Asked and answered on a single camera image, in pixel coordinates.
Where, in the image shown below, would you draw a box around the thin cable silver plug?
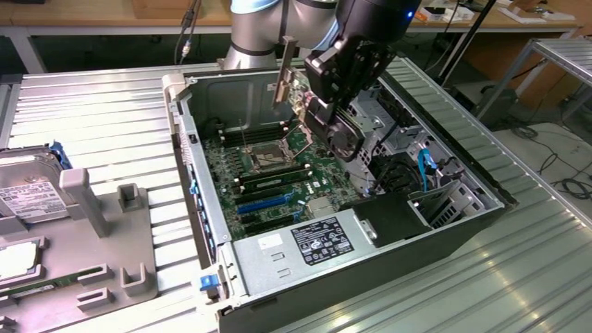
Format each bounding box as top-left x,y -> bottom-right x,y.
174,0 -> 204,66

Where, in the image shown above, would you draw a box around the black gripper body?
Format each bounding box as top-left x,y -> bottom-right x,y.
335,0 -> 422,48

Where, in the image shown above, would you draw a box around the black expansion slot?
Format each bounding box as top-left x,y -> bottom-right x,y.
239,212 -> 298,227
234,189 -> 300,207
243,220 -> 300,237

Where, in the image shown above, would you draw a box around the silver power supply unit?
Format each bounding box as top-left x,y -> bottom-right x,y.
230,209 -> 382,298

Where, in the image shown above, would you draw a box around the grey parts rack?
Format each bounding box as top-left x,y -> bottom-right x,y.
0,167 -> 162,333

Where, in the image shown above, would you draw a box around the dark RAM stick white label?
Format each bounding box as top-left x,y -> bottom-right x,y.
239,169 -> 312,194

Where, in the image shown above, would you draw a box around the wooden desk white frame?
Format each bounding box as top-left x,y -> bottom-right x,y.
0,0 -> 584,35

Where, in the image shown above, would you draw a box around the dark grey box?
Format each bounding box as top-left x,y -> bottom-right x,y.
451,81 -> 519,115

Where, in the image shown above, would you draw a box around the silver chipset heatsink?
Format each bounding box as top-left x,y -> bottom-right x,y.
304,198 -> 338,214

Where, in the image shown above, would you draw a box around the black plastic shroud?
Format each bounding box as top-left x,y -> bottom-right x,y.
340,192 -> 434,249

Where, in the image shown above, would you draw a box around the black wire bundle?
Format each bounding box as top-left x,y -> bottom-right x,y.
370,154 -> 420,195

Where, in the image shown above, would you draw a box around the black loose cables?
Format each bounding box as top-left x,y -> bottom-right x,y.
511,124 -> 592,202

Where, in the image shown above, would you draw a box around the vented silver disk bay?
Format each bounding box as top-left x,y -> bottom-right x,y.
407,178 -> 506,232

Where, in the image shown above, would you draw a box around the CPU socket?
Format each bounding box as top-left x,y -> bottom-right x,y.
247,144 -> 298,174

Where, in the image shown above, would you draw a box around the black open PC case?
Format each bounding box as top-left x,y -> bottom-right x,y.
162,60 -> 519,333

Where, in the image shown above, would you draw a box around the black slanted pole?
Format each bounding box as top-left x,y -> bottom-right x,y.
436,0 -> 499,86

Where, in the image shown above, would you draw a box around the white flat carton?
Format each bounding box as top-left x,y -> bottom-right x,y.
498,0 -> 550,24

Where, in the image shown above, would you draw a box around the blue disk caddy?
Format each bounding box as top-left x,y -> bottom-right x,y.
48,140 -> 75,171

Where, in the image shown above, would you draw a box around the flat white box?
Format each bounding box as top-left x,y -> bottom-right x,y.
434,8 -> 476,24

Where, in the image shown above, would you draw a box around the silver disk bay cage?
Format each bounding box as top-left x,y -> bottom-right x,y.
344,94 -> 403,195

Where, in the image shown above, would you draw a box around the black RAM slot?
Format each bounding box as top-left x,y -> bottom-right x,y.
220,130 -> 291,148
216,121 -> 288,139
235,162 -> 311,184

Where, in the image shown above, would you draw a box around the blue wire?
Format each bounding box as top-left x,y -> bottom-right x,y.
418,148 -> 439,192

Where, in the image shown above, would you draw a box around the blue case latch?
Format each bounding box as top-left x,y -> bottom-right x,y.
196,273 -> 219,291

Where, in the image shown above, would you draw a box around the metal frame slatted table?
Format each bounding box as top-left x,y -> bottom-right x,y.
475,37 -> 592,122

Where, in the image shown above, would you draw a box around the silver hard disk drive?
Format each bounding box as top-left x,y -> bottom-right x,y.
0,147 -> 75,226

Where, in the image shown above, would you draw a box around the green motherboard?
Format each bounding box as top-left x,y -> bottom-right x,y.
198,121 -> 367,242

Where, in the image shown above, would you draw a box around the green RAM stick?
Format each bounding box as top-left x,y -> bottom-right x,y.
0,266 -> 103,300

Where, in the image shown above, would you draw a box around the large brown box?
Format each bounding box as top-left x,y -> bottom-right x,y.
462,33 -> 579,110

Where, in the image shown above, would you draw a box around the green graphics card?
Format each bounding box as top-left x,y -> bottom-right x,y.
271,35 -> 370,164

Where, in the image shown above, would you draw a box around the silver CPU chip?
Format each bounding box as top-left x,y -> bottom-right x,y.
0,241 -> 46,281

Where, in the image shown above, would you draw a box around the metal socket cover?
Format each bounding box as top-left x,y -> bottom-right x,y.
280,123 -> 316,162

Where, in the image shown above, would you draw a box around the blue card retainer strip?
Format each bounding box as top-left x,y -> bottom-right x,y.
187,164 -> 218,251

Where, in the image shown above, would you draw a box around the thin locking lever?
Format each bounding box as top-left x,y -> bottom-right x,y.
238,117 -> 251,155

